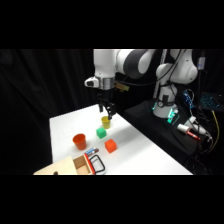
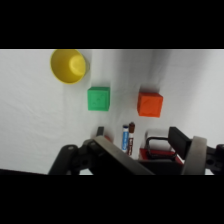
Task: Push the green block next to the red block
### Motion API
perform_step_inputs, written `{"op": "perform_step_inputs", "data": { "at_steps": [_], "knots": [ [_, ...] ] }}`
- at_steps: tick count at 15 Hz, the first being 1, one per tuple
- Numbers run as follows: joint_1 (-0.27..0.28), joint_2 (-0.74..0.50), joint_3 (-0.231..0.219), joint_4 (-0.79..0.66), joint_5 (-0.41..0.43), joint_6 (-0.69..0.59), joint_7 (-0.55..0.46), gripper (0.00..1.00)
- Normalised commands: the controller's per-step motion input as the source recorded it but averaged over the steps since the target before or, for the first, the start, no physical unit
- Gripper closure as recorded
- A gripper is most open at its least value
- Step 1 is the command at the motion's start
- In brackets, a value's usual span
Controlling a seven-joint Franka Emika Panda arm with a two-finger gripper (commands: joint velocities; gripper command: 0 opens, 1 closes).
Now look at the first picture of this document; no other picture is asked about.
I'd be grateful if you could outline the small green light device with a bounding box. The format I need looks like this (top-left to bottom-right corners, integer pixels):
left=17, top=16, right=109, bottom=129
left=166, top=107, right=180, bottom=125

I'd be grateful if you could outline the red and black handle frame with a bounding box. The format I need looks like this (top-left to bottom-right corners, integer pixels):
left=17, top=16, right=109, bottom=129
left=88, top=154, right=107, bottom=175

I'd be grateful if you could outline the blue backlit keyboard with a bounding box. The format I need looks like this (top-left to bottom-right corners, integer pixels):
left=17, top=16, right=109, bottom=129
left=199, top=92, right=223, bottom=111

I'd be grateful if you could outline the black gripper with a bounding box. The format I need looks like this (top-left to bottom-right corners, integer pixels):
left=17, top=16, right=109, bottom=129
left=96, top=89, right=117, bottom=121

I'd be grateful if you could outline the green block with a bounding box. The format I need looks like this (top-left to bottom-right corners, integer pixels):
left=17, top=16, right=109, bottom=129
left=95, top=127, right=107, bottom=139

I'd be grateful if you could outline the black robot stand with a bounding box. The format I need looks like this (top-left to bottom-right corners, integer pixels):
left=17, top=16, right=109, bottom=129
left=123, top=99, right=203, bottom=159

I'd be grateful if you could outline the white cylinder with red tip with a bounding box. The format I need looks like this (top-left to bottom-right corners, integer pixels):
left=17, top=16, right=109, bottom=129
left=176, top=123, right=202, bottom=141

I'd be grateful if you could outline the yellow cube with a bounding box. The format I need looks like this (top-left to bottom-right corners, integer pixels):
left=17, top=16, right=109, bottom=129
left=100, top=115, right=112, bottom=130

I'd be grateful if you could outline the blue cable bundle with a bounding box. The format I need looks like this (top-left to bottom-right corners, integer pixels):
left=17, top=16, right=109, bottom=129
left=182, top=89, right=197, bottom=108

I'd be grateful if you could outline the wooden drawer box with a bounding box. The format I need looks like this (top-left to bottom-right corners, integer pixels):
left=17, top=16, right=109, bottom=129
left=33, top=153, right=96, bottom=176

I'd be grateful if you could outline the orange cup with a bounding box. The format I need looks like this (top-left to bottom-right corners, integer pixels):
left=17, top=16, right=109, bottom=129
left=72, top=133, right=88, bottom=151

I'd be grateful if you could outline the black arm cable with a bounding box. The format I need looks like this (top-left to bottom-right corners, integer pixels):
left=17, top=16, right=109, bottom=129
left=116, top=49, right=185, bottom=88

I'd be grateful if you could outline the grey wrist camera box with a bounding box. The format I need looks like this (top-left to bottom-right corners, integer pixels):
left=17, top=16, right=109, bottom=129
left=84, top=76, right=101, bottom=89

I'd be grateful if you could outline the black curtain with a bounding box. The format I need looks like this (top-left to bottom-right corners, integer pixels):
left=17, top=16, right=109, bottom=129
left=0, top=49, right=224, bottom=176

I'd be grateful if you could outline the red block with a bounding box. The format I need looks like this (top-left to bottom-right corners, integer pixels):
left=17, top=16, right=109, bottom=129
left=104, top=139, right=118, bottom=154

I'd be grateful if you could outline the yellow cable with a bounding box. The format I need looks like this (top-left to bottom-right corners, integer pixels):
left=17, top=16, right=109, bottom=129
left=207, top=109, right=221, bottom=154

